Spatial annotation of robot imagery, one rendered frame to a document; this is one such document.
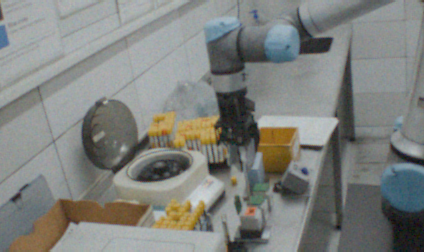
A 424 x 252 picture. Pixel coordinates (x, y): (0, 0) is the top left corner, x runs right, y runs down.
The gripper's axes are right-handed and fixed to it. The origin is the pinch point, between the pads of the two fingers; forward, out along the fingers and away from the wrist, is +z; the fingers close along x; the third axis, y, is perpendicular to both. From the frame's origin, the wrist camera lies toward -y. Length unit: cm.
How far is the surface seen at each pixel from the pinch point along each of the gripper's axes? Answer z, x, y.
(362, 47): 39, 27, -239
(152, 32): -18, -53, -79
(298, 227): 20.5, 10.7, -3.9
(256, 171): 11.4, -2.1, -17.4
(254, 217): 13.4, 1.1, 2.0
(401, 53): 44, 54, -238
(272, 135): 13.6, -2.5, -45.3
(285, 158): 15.2, 3.6, -32.1
